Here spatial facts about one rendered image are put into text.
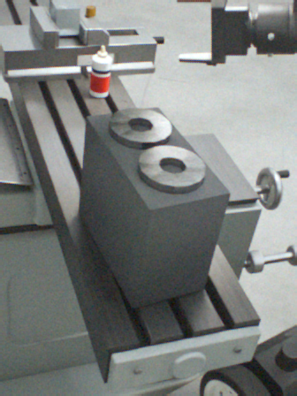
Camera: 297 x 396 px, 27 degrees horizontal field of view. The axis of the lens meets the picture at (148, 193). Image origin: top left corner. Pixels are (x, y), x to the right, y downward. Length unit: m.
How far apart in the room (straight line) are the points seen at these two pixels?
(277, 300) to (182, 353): 1.38
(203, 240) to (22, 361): 0.86
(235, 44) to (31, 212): 0.52
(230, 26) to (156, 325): 0.53
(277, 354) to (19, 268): 0.56
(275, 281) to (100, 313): 1.48
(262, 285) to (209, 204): 1.48
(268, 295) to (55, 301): 0.98
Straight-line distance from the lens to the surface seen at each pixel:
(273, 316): 2.18
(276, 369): 1.25
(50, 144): 1.17
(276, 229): 2.51
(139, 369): 0.86
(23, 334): 1.53
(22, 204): 1.24
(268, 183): 1.66
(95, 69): 1.29
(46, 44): 1.34
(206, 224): 0.82
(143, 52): 1.43
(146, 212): 0.76
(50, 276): 1.40
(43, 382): 1.65
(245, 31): 1.10
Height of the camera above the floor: 1.57
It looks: 38 degrees down
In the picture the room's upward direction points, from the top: 10 degrees clockwise
